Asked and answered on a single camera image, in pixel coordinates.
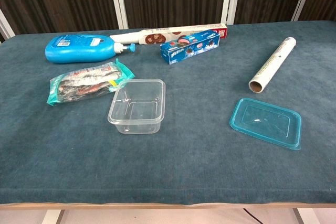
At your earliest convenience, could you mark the blue detergent pump bottle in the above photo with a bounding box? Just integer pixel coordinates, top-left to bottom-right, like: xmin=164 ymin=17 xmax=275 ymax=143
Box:
xmin=45 ymin=34 xmax=137 ymax=65

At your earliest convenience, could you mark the long white baking paper box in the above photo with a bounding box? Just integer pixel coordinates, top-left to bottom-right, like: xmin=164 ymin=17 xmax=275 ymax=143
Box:
xmin=109 ymin=23 xmax=228 ymax=46

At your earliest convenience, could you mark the white paper roll tube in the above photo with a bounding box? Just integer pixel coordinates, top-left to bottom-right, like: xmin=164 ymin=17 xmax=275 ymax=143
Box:
xmin=248 ymin=37 xmax=297 ymax=94

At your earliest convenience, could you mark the blue cookie box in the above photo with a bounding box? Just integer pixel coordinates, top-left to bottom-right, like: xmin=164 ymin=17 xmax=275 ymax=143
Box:
xmin=160 ymin=29 xmax=221 ymax=65

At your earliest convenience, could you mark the blue table cloth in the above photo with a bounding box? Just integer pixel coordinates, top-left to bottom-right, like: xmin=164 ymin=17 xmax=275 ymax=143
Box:
xmin=0 ymin=20 xmax=336 ymax=206

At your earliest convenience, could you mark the clear plastic container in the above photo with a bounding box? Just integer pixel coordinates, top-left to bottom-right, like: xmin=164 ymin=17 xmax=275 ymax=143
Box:
xmin=107 ymin=78 xmax=166 ymax=135

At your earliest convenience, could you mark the green-edged snack packet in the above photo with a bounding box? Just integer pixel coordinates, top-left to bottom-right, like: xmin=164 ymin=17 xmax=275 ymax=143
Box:
xmin=46 ymin=58 xmax=135 ymax=106

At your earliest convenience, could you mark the white table leg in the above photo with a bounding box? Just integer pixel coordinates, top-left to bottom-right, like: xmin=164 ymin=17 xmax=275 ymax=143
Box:
xmin=41 ymin=209 xmax=65 ymax=224
xmin=292 ymin=208 xmax=313 ymax=224

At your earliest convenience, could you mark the teal plastic lid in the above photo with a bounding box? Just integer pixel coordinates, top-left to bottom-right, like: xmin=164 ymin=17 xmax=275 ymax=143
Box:
xmin=229 ymin=98 xmax=302 ymax=151

